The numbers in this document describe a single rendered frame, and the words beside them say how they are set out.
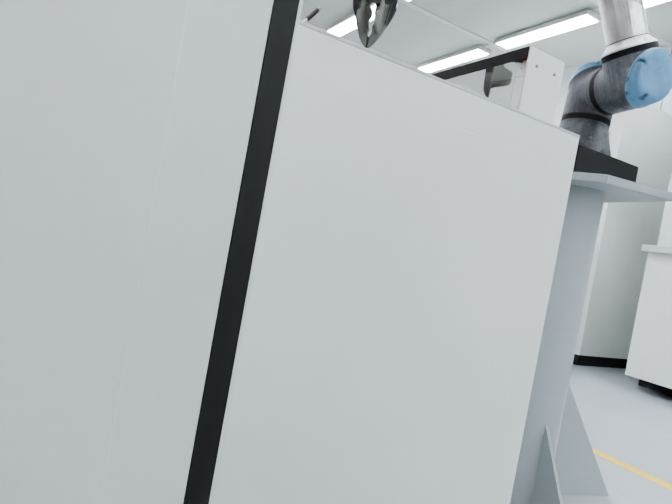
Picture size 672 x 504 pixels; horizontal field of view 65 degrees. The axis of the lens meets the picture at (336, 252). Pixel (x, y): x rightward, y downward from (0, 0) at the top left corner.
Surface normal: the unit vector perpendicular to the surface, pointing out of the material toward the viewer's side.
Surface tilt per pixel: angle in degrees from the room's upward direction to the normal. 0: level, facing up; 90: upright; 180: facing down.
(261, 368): 90
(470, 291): 90
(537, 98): 90
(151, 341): 90
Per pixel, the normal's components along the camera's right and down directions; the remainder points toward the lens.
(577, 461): 0.32, 0.07
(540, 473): -0.93, -0.17
